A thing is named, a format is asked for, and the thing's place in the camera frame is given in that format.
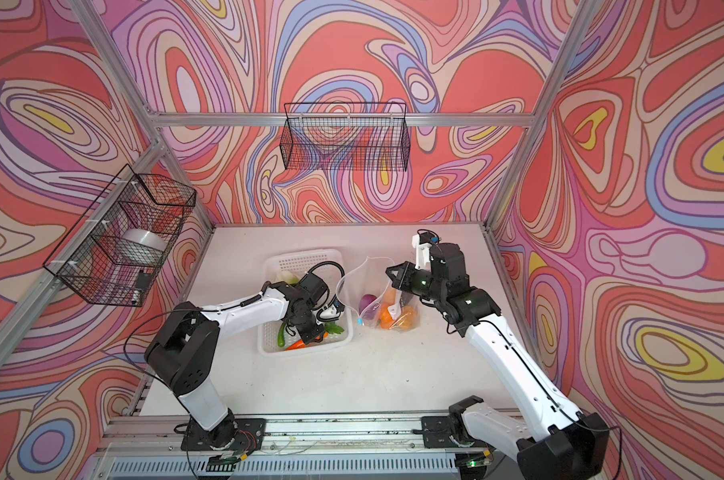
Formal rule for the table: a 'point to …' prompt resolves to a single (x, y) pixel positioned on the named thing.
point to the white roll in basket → (138, 246)
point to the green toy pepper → (281, 335)
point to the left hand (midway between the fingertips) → (321, 332)
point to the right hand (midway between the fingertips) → (388, 277)
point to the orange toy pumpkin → (386, 318)
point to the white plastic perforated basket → (286, 266)
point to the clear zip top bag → (371, 293)
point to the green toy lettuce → (288, 276)
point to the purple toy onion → (365, 301)
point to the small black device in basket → (143, 281)
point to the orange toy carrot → (299, 344)
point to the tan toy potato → (409, 318)
